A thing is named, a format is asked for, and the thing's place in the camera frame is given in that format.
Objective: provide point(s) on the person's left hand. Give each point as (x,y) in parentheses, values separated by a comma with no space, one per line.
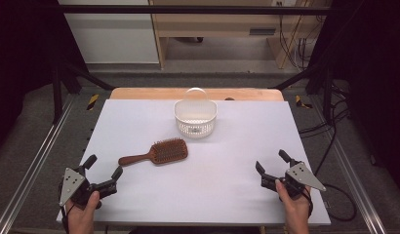
(82,216)

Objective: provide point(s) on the person's right hand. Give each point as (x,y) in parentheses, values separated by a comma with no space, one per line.
(295,209)

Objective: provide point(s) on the brown wooden hairbrush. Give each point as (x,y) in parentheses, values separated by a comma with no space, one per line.
(170,151)

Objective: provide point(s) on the white plastic basket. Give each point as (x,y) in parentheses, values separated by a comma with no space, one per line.
(194,128)

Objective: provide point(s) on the black frame crossbar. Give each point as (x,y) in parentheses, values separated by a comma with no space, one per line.
(188,9)

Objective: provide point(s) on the yellow black tape marker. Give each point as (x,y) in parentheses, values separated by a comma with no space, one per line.
(301,101)
(92,101)

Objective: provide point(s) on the aluminium floor rail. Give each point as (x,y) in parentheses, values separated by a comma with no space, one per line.
(35,164)
(346,164)

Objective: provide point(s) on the white cabinet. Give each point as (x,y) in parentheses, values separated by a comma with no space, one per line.
(113,35)

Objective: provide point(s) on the black frame strut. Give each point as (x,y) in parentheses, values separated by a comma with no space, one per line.
(87,77)
(299,77)

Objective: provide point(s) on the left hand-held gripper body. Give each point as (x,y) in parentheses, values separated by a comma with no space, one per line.
(72,185)

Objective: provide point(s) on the light wooden desk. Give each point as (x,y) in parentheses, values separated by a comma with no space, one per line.
(220,24)

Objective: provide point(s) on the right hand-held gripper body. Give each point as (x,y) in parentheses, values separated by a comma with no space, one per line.
(300,177)

